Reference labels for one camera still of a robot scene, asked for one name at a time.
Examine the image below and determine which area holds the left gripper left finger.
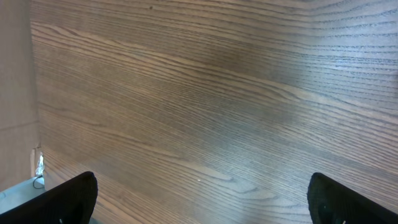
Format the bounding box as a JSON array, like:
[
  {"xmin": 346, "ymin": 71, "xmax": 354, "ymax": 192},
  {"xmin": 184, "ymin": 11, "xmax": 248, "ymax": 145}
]
[{"xmin": 1, "ymin": 171, "xmax": 98, "ymax": 224}]

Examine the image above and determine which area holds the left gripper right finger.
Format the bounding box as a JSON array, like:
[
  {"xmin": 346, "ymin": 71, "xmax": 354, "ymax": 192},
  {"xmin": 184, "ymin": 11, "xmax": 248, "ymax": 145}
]
[{"xmin": 307, "ymin": 172, "xmax": 397, "ymax": 224}]

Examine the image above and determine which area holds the cardboard back board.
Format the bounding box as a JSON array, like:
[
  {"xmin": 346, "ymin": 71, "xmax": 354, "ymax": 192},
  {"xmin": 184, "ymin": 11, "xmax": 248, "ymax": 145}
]
[{"xmin": 1, "ymin": 0, "xmax": 40, "ymax": 190}]

